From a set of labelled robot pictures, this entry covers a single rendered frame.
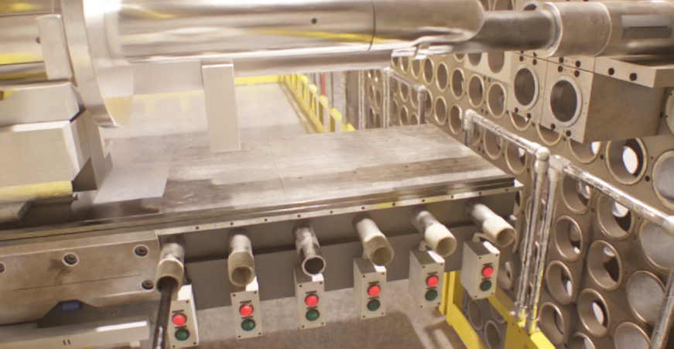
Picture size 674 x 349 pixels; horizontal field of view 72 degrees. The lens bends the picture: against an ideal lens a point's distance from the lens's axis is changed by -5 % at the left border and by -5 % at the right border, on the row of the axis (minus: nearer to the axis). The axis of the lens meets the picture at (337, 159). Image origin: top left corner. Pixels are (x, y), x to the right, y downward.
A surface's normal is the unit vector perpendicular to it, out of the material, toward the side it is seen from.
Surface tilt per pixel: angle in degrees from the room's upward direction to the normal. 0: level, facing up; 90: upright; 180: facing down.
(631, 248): 90
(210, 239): 90
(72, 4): 71
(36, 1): 54
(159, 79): 127
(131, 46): 109
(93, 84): 116
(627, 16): 59
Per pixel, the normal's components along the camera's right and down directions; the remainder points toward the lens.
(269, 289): 0.22, 0.33
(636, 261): -0.97, 0.10
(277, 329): -0.02, -0.94
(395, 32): 0.22, 0.62
